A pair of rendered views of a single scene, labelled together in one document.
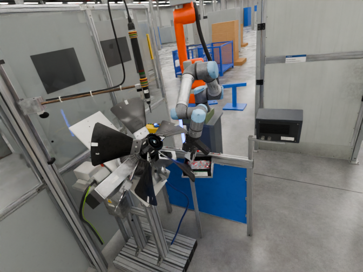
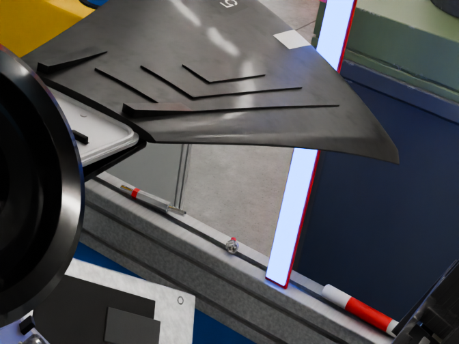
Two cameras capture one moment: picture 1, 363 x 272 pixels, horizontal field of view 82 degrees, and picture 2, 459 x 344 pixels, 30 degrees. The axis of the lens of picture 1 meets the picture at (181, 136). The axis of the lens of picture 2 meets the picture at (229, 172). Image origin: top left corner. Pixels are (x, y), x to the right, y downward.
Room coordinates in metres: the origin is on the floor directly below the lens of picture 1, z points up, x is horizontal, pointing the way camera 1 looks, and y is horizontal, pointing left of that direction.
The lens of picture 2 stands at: (0.86, 0.07, 1.40)
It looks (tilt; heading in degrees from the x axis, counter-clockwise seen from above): 32 degrees down; 358
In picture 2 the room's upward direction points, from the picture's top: 10 degrees clockwise
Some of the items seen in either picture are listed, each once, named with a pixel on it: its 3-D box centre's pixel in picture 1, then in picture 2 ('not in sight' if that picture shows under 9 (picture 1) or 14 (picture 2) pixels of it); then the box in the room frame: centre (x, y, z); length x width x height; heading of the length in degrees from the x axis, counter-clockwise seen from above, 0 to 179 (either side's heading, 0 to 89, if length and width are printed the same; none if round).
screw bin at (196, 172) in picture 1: (197, 166); not in sight; (1.30, -0.09, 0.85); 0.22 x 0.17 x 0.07; 75
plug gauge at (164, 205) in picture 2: not in sight; (152, 201); (1.62, 0.12, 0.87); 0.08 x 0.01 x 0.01; 67
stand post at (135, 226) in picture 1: (128, 207); not in sight; (1.27, 0.52, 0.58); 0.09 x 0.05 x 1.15; 150
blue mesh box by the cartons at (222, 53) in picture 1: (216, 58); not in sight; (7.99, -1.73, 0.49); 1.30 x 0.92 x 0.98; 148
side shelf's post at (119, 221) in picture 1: (116, 212); not in sight; (1.39, 0.69, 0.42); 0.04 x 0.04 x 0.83; 60
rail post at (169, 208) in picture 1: (163, 184); not in sight; (1.69, 0.27, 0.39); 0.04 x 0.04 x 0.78; 60
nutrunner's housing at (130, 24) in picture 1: (139, 63); not in sight; (1.22, 0.16, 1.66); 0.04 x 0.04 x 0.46
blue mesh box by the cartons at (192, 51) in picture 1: (190, 60); not in sight; (8.49, -0.84, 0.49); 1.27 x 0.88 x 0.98; 148
